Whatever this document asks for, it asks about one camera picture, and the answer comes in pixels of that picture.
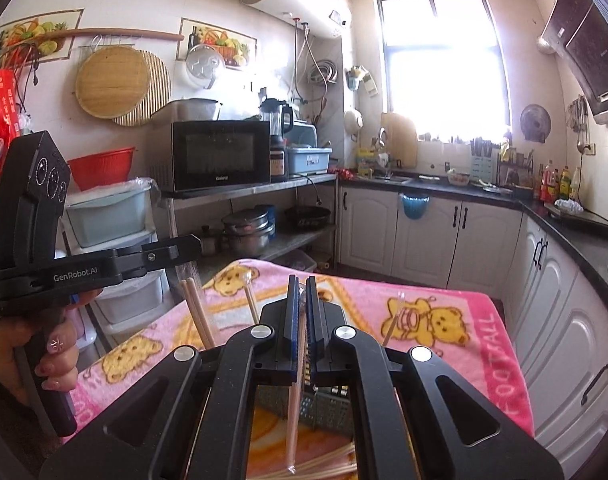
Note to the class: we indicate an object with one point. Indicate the black kitchen countertop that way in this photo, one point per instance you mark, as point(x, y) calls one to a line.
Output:
point(433, 187)

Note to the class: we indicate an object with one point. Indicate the round clear pot lid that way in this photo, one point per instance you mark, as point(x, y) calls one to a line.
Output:
point(204, 66)

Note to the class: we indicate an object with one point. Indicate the red plastic colander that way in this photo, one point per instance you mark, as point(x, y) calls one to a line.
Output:
point(101, 167)

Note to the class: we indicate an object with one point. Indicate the wall chopstick caddy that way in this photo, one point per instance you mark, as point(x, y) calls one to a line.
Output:
point(359, 80)

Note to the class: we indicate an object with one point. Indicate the black spice rack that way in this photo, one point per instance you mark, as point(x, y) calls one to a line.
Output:
point(514, 175)

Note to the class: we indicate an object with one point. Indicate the pink bear printed blanket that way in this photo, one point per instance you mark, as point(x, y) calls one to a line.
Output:
point(344, 290)

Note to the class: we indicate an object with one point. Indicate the white kitchen cabinets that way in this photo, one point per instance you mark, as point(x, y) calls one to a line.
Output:
point(478, 245)

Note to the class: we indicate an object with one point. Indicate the black microwave oven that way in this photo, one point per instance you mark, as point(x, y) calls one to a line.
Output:
point(214, 155)

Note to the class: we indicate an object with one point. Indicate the round bamboo board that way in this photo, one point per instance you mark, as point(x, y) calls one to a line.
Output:
point(111, 82)

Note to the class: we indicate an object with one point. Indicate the small steel pot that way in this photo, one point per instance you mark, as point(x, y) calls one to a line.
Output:
point(211, 242)

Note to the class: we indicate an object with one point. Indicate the pale blue plastic basin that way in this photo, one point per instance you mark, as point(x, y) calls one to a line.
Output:
point(109, 215)

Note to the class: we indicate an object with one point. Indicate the round ribbed bamboo mat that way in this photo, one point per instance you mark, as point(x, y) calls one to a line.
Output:
point(160, 95)

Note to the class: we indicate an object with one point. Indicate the yellow oil bottle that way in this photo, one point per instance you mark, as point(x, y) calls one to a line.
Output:
point(564, 182)

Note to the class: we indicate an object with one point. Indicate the white hanging scoop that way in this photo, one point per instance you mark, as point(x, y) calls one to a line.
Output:
point(354, 122)

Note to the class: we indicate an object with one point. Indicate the blue dish drainer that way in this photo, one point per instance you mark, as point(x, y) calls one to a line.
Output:
point(309, 160)

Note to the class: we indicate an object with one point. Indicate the black induction cooker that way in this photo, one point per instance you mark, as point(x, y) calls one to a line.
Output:
point(583, 220)

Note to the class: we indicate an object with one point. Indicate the pale knife block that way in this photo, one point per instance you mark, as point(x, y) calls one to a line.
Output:
point(483, 167)

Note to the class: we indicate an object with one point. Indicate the wooden rolling pin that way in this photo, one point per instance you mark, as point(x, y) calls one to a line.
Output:
point(109, 33)

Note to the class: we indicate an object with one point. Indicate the black wok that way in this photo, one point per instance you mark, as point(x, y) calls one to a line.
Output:
point(308, 217)

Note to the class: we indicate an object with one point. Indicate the kitchen window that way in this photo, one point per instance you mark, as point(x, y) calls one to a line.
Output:
point(443, 60)

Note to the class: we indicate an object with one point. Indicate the red label oil bottle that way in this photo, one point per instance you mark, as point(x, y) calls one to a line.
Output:
point(549, 182)

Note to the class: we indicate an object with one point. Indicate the stacked stainless steel pots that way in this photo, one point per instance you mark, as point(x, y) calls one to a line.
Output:
point(249, 232)

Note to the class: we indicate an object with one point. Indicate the wooden cutting board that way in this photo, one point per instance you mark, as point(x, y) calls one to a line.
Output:
point(401, 140)

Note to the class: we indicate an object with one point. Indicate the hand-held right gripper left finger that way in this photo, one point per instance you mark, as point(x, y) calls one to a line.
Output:
point(294, 325)

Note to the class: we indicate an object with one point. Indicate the steel kitchen shelf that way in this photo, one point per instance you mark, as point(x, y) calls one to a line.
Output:
point(244, 187)

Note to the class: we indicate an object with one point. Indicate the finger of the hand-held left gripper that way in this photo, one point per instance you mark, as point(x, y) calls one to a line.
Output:
point(176, 250)

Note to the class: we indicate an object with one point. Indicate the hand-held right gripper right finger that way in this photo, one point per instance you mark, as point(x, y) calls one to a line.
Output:
point(312, 325)

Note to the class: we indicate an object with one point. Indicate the blue hanging bin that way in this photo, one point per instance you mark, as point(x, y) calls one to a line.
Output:
point(414, 207)

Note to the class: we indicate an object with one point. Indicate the wooden chopsticks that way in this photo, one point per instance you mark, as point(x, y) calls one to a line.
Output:
point(199, 310)
point(329, 460)
point(294, 410)
point(251, 300)
point(393, 322)

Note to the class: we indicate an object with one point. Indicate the hanging small kitchen tools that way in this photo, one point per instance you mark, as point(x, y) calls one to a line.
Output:
point(579, 120)

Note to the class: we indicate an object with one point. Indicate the black range hood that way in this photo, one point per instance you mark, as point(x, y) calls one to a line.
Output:
point(583, 35)

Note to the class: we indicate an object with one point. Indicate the fruit wall poster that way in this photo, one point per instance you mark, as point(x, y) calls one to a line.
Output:
point(219, 37)
point(24, 35)

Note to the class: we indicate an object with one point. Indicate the dark perforated utensil holder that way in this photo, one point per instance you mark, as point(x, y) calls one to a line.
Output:
point(329, 405)

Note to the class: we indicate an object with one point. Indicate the white plastic drawer unit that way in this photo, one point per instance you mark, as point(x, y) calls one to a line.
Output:
point(134, 300)

